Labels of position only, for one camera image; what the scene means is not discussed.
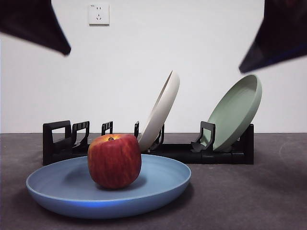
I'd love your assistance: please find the red apple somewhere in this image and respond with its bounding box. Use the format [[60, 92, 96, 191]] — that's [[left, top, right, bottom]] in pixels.
[[87, 133, 142, 190]]

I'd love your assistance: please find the blue plate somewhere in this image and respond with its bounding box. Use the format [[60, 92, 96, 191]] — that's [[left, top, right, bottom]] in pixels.
[[25, 154, 192, 219]]

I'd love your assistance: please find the green plate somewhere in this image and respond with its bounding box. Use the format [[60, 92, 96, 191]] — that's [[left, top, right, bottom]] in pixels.
[[206, 74, 262, 152]]

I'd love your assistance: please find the beige plate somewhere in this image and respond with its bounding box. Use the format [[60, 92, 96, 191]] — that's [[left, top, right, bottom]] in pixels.
[[138, 70, 180, 152]]

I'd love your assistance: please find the black plate rack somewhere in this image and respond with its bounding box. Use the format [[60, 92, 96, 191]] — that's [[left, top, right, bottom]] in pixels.
[[42, 120, 254, 165]]

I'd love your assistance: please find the white wall socket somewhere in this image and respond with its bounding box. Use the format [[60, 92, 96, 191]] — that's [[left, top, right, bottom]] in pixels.
[[89, 3, 110, 26]]

